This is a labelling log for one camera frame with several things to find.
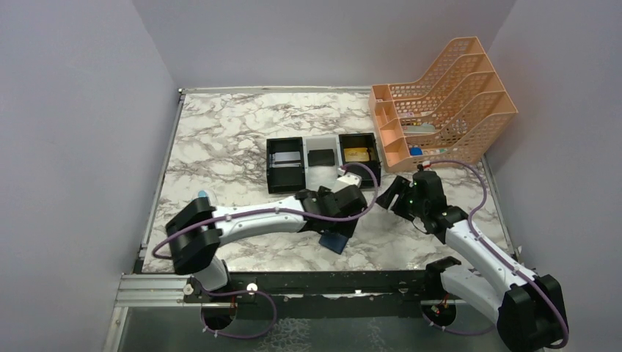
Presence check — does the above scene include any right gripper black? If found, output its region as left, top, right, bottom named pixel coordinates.
left=376, top=175, right=427, bottom=221

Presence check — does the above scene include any blue card holder wallet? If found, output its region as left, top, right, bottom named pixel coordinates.
left=318, top=231, right=349, bottom=254

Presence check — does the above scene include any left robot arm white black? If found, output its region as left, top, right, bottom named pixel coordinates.
left=165, top=185, right=367, bottom=301

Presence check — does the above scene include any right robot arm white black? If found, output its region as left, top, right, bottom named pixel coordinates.
left=375, top=169, right=569, bottom=351

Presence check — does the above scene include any gold card in bin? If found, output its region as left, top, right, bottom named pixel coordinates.
left=343, top=147, right=371, bottom=163

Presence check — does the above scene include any black card in bin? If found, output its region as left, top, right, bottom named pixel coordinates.
left=307, top=149, right=335, bottom=167

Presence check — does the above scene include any silver card in bin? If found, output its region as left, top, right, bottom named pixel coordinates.
left=270, top=151, right=301, bottom=167

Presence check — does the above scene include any blue item in organizer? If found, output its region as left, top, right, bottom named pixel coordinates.
left=409, top=147, right=423, bottom=156

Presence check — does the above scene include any white middle sorting bin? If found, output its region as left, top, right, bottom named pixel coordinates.
left=302, top=135, right=341, bottom=191

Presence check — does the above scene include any black left sorting bin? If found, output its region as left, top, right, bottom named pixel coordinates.
left=266, top=137, right=306, bottom=194

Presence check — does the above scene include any orange plastic file organizer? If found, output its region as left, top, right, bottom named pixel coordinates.
left=368, top=37, right=518, bottom=173

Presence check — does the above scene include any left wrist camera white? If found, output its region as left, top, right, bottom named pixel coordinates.
left=334, top=172, right=362, bottom=188

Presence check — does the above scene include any aluminium table frame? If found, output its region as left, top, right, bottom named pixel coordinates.
left=106, top=87, right=504, bottom=351

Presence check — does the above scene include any black metal mounting rail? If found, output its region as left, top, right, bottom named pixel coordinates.
left=183, top=270, right=447, bottom=320

